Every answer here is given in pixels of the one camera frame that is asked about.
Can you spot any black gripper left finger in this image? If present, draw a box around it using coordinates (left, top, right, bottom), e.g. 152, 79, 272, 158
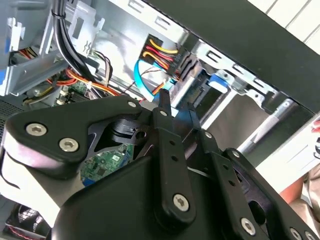
1, 88, 198, 232

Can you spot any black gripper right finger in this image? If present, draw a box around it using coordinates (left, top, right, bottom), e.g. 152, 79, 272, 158
186, 102, 320, 240

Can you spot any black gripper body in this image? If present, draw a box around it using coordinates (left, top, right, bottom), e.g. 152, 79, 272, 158
51, 156, 237, 240

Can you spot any hard disk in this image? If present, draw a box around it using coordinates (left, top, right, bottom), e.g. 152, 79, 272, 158
172, 68, 230, 112

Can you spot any blue SATA wire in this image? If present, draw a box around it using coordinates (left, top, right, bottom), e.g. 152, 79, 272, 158
133, 59, 177, 101

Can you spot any power wire with black plug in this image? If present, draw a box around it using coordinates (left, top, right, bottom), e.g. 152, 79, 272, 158
140, 34, 199, 83

